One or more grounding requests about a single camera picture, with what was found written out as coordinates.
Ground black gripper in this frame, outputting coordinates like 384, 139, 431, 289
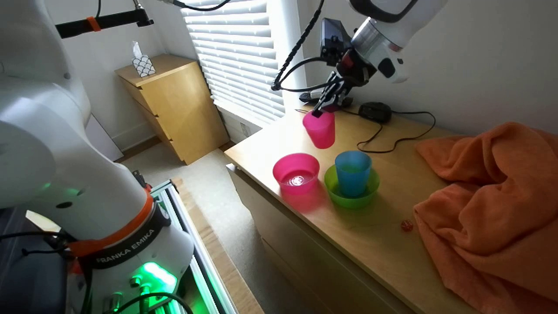
312, 46, 379, 115

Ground pink plastic cup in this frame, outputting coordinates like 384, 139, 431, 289
302, 109, 338, 149

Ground blue plastic cup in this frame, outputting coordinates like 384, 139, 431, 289
333, 149, 373, 198

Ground pink plastic bowl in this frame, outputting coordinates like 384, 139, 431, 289
272, 151, 323, 200

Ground green plastic bowl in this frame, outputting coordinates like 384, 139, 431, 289
323, 163, 382, 210

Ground light wooden cabinet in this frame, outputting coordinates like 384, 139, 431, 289
223, 104, 481, 314

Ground small wooden side cabinet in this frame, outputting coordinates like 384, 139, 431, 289
114, 52, 230, 165

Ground black power adapter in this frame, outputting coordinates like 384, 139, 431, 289
358, 101, 393, 123

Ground white window blinds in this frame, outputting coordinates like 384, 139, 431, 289
178, 0, 288, 127

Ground orange towel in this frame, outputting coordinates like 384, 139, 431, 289
412, 120, 558, 314

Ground patterned tissue box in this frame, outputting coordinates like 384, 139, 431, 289
129, 39, 159, 78

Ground black bar with orange tape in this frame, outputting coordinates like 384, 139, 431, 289
54, 8, 157, 39

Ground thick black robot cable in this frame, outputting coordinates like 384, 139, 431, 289
270, 0, 338, 94

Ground dark wrist camera box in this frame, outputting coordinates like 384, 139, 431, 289
319, 15, 354, 62

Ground thin black cable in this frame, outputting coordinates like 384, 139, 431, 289
354, 108, 438, 156

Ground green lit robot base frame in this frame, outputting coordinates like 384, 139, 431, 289
103, 177, 239, 314

